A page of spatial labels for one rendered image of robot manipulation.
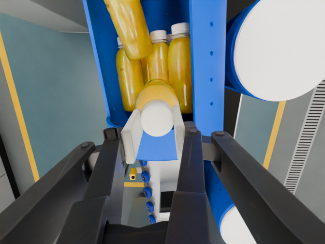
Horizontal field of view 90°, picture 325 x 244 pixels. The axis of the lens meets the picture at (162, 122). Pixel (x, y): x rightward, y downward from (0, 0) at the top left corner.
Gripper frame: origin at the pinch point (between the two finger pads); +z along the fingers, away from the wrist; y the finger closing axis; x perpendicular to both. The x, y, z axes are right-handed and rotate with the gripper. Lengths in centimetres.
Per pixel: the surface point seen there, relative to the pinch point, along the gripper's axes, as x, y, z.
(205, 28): 10.6, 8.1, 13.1
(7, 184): -97, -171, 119
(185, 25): 12.9, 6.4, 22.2
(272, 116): -51, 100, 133
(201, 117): -3.5, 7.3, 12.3
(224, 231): -56, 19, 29
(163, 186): -40, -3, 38
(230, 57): 5.9, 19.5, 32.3
